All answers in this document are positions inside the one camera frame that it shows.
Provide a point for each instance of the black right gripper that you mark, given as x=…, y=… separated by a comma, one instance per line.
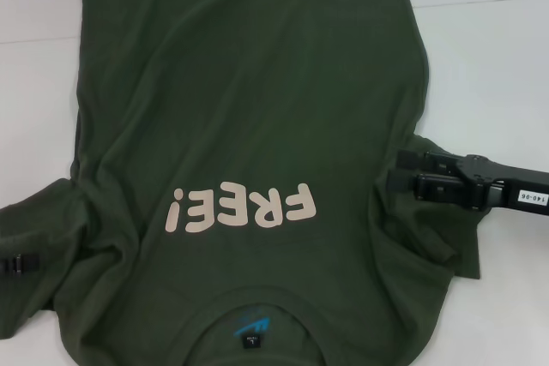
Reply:
x=506, y=188

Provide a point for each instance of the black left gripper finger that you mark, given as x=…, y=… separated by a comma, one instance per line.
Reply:
x=23, y=263

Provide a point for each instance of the dark green FREE t-shirt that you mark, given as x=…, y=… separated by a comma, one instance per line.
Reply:
x=257, y=83

